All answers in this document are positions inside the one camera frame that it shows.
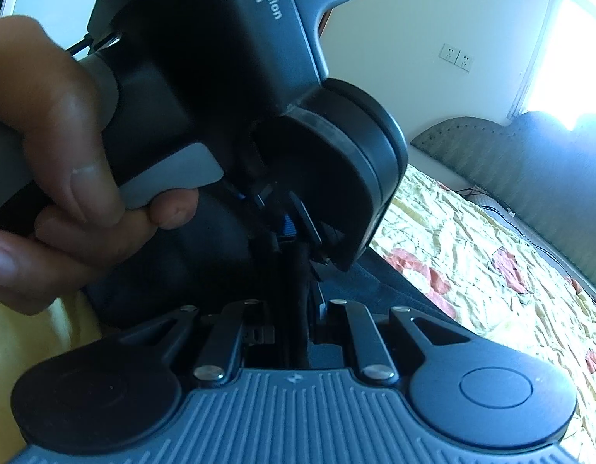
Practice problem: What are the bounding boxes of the yellow floral bed sheet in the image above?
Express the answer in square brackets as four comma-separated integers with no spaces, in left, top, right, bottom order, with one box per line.
[0,161,596,451]

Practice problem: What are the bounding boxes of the green padded headboard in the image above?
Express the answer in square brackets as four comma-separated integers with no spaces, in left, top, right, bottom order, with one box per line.
[410,110,596,300]

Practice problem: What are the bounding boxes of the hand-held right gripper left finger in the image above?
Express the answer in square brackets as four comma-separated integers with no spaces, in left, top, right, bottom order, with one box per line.
[118,299,275,381]

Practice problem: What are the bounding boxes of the bright window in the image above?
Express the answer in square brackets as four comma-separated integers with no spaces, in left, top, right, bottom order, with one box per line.
[508,0,596,129]

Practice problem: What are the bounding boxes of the person's left hand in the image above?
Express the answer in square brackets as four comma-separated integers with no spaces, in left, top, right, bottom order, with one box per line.
[0,14,202,316]

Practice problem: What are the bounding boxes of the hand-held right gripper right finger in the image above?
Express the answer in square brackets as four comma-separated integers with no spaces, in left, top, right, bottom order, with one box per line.
[318,300,473,384]

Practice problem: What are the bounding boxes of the black pants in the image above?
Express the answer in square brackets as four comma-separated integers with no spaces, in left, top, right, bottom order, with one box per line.
[84,239,462,374]

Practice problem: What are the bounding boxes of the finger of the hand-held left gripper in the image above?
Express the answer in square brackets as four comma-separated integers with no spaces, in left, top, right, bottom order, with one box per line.
[248,180,285,258]
[283,188,326,272]

